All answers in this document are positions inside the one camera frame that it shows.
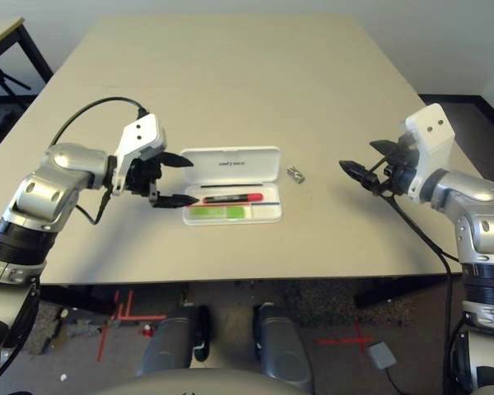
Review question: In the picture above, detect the black pedal cable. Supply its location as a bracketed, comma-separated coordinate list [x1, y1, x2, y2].
[384, 365, 409, 395]

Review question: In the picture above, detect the grey robot torso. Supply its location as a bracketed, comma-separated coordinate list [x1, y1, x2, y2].
[85, 367, 315, 395]

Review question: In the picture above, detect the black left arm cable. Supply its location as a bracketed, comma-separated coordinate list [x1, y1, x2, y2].
[49, 95, 150, 225]

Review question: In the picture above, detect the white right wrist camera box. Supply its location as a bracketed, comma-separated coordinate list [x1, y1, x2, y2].
[396, 103, 455, 203]

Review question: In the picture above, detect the red black whiteboard marker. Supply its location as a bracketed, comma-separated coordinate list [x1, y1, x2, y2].
[201, 191, 265, 206]

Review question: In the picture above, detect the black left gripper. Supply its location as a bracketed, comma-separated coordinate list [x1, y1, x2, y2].
[124, 150, 201, 211]

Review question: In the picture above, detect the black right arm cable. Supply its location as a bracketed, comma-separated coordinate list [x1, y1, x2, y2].
[384, 192, 479, 395]

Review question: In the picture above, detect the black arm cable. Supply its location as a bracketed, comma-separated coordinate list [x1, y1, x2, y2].
[384, 192, 479, 395]
[49, 95, 150, 225]

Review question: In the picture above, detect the grey left robot leg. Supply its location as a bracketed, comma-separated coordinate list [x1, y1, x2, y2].
[137, 304, 212, 378]

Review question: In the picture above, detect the green white correction tape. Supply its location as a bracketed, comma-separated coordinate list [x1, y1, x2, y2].
[189, 205, 246, 221]

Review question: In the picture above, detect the grey right robot leg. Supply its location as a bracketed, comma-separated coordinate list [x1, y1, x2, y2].
[252, 301, 315, 393]

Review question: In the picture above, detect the grey robot leg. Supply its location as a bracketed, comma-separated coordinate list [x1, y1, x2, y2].
[252, 301, 315, 393]
[137, 304, 212, 378]

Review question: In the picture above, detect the white plastic pencil case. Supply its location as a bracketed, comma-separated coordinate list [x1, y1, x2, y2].
[179, 145, 283, 227]

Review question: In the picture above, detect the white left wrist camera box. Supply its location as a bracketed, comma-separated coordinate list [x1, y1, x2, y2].
[112, 112, 169, 197]

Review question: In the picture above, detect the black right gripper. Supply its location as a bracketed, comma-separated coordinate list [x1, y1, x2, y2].
[338, 138, 422, 198]

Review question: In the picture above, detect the grey foot pedal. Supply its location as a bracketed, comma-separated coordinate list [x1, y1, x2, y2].
[366, 340, 398, 370]

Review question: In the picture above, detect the beige side table black frame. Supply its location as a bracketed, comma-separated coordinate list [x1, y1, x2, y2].
[0, 16, 55, 98]

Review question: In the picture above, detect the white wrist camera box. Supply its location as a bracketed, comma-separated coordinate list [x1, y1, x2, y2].
[396, 103, 455, 203]
[112, 112, 169, 197]

